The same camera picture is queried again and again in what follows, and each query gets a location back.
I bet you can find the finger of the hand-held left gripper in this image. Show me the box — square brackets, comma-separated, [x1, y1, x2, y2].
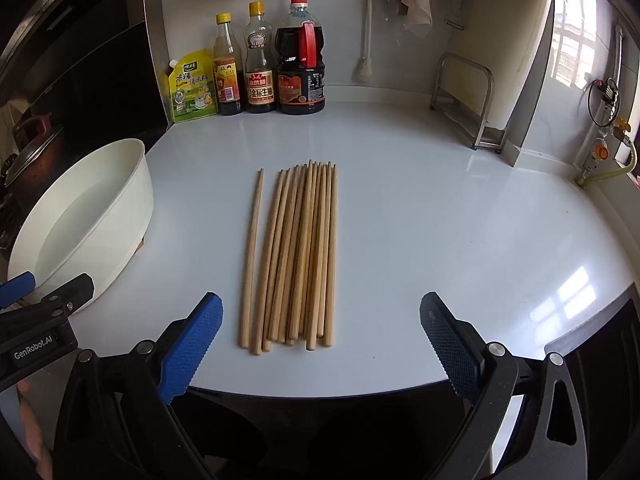
[0, 271, 37, 310]
[27, 273, 96, 317]

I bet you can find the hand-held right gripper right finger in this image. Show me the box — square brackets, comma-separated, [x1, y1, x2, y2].
[419, 291, 588, 480]

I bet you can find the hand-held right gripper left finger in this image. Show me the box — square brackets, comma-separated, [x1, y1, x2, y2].
[52, 291, 224, 480]

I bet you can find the white plastic basin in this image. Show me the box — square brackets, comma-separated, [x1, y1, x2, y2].
[6, 138, 154, 313]

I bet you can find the long wooden chopstick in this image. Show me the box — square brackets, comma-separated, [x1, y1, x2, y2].
[239, 169, 265, 350]

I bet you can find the pile of wooden chopsticks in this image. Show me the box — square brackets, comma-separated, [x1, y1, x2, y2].
[250, 159, 339, 357]

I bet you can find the person's left hand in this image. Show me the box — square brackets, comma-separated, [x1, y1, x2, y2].
[15, 379, 55, 479]

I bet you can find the black gas stove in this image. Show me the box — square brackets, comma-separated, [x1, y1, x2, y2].
[0, 157, 23, 257]

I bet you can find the brown pot with lid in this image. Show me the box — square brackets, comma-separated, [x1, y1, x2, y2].
[9, 114, 67, 187]

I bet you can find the black range hood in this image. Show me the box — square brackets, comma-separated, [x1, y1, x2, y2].
[0, 0, 169, 137]

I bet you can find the yellow seasoning pouch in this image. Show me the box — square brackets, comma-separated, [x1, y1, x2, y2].
[166, 49, 219, 124]

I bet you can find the metal cutting board rack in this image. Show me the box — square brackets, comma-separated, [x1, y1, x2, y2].
[430, 52, 507, 154]

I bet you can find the slim yellow-cap vinegar bottle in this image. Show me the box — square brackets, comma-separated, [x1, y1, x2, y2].
[213, 13, 245, 116]

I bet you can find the yellow-cap soy sauce bottle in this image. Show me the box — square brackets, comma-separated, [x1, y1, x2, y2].
[243, 1, 276, 114]

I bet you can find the white cutting board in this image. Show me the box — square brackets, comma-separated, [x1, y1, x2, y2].
[486, 0, 557, 169]

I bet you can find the white hanging brush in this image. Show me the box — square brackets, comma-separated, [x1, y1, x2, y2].
[352, 0, 375, 82]

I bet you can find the hanging metal peeler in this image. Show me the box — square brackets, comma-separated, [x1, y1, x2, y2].
[444, 0, 467, 31]

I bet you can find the window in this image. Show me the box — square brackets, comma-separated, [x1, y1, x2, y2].
[549, 0, 623, 92]

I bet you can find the gas valve with hose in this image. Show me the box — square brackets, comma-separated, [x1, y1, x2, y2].
[575, 77, 640, 189]

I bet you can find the large red-handle soy sauce jug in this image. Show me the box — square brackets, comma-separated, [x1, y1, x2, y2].
[275, 0, 327, 115]

